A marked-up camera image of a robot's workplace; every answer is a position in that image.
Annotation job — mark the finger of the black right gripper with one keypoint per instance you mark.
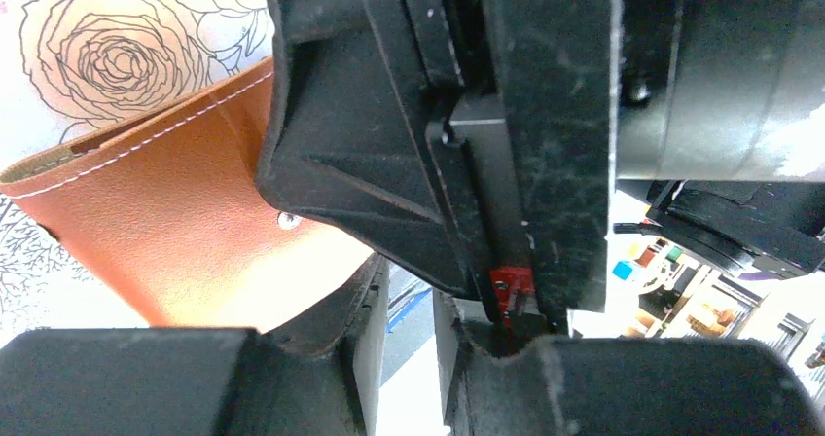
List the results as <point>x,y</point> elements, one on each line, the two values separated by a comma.
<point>362,88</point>

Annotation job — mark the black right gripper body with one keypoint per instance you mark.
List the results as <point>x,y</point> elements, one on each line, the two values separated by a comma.
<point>521,150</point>

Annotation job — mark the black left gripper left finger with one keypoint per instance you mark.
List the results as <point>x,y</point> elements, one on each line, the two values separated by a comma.
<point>317,374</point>

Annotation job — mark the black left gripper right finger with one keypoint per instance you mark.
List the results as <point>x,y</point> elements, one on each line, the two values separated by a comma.
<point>498,381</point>

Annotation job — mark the brown leather card holder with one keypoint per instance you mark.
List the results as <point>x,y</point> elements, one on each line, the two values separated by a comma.
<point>163,208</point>

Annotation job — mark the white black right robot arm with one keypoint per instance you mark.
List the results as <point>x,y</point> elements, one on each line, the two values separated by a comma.
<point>720,128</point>

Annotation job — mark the floral patterned table cloth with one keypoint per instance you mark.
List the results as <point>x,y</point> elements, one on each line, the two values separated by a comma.
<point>71,67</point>

